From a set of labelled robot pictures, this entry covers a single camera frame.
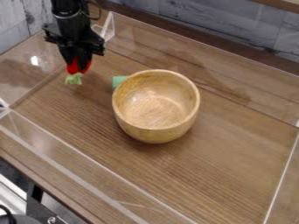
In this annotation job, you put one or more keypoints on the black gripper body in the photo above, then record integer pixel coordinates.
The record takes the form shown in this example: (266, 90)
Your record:
(71, 31)

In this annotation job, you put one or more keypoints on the clear acrylic tray enclosure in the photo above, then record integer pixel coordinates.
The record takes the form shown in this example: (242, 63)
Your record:
(229, 173)

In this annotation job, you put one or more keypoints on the wooden bowl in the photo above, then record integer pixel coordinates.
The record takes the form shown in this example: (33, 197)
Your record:
(156, 104)

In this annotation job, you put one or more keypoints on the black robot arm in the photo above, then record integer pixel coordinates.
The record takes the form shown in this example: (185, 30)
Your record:
(69, 7)

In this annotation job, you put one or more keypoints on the black table leg bracket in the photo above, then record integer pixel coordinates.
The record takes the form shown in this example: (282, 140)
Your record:
(37, 210)

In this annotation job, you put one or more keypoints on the green block behind bowl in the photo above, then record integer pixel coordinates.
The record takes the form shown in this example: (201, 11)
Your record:
(118, 80)

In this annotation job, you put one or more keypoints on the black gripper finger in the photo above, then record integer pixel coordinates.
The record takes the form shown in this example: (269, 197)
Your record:
(85, 58)
(69, 53)

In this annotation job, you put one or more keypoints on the red plush strawberry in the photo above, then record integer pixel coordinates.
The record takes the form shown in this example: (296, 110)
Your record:
(75, 72)

